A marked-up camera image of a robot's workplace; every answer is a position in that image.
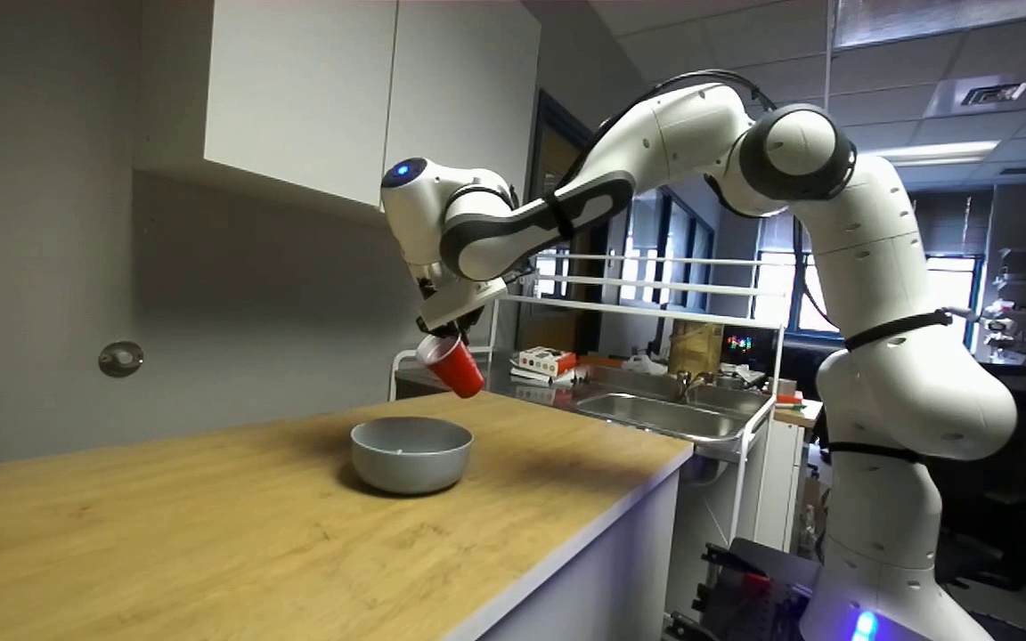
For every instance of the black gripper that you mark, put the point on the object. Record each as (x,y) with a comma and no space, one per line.
(458,305)

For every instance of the orange plastic cup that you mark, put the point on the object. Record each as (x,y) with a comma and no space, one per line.
(458,370)

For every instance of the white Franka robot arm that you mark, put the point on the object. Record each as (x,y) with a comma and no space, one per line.
(891,393)

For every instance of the gray bowl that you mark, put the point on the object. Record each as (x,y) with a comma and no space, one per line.
(413,457)

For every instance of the red and white package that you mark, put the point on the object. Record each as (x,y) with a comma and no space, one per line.
(543,362)

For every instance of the dark framed wooden door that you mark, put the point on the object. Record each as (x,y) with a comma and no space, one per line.
(550,153)

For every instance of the stainless steel sink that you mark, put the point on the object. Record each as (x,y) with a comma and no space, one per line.
(656,413)

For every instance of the brown paper bag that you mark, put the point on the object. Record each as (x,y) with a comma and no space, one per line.
(695,353)

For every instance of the black equipment box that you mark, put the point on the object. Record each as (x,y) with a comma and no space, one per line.
(749,589)

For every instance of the window with blinds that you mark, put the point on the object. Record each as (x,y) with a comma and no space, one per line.
(961,291)

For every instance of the ceiling light panel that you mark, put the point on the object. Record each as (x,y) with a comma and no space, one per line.
(927,152)

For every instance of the ceiling air vent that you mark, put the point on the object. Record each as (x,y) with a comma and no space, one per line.
(977,94)

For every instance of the black office chair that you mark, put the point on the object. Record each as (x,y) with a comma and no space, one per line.
(1023,521)

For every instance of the white wall cabinet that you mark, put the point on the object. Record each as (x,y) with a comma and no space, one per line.
(302,94)

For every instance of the round metal wall knob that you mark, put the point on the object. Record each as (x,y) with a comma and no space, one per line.
(118,356)

